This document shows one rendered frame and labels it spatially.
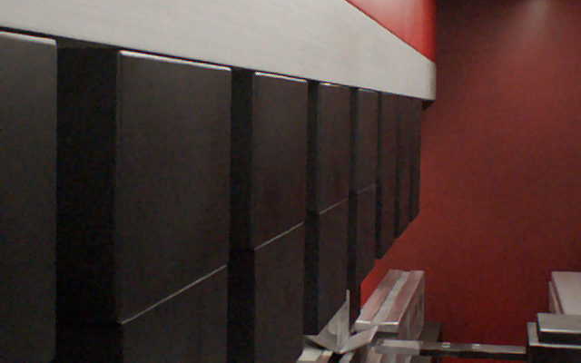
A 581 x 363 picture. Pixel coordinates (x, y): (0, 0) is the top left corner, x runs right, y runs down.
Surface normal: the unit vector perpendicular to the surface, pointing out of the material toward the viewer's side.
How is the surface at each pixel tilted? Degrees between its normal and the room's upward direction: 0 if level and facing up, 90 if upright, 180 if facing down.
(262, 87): 90
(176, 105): 90
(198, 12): 90
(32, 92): 90
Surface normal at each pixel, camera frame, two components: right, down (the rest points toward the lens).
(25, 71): 0.98, 0.03
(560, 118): -0.18, 0.05
